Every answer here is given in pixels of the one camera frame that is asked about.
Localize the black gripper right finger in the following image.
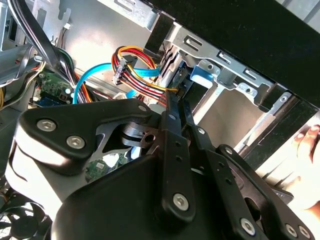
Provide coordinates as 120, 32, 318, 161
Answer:
177, 96, 316, 240

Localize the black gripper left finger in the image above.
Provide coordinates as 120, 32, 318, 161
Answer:
14, 91, 197, 225

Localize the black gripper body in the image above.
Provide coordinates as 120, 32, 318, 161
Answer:
51, 153, 241, 240

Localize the blue data wire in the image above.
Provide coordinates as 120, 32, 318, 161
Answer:
71, 62, 161, 105

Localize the red yellow power wire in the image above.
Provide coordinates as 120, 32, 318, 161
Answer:
111, 46, 180, 104

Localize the hard disk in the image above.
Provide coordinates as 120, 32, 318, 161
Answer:
158, 49, 222, 101

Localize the person's hand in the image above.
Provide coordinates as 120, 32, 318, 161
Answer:
291, 124, 320, 211

